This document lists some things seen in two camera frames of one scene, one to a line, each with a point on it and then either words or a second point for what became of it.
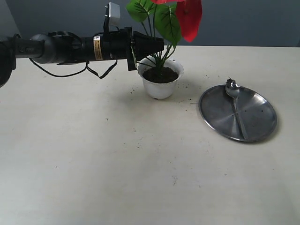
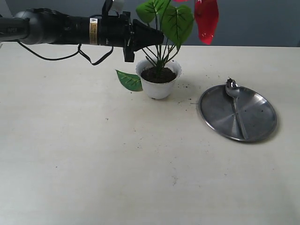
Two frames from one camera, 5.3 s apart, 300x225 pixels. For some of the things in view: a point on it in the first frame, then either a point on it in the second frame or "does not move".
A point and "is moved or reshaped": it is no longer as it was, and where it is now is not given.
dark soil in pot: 168,74 does not move
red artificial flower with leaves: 168,20 is moved or reshaped
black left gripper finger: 145,45 → 144,35
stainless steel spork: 232,88 does not move
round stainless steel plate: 217,108 does not move
